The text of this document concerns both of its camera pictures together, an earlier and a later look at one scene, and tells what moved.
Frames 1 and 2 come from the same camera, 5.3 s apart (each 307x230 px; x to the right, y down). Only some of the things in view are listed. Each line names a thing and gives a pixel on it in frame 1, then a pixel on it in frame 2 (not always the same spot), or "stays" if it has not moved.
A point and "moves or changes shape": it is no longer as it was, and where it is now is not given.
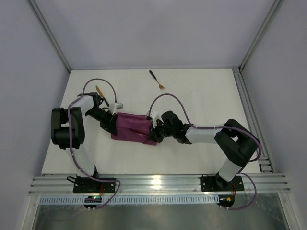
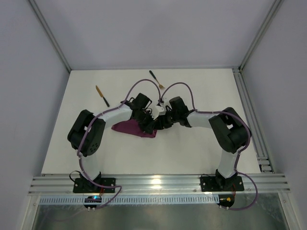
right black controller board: [226, 200] stays
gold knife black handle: [102, 96] stays
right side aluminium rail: [265, 160] stays
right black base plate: [208, 183] stays
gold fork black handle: [160, 86] stays
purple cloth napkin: [134, 127] moves or changes shape
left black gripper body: [112, 123] → [148, 127]
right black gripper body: [156, 133] → [159, 123]
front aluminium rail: [159, 184] stays
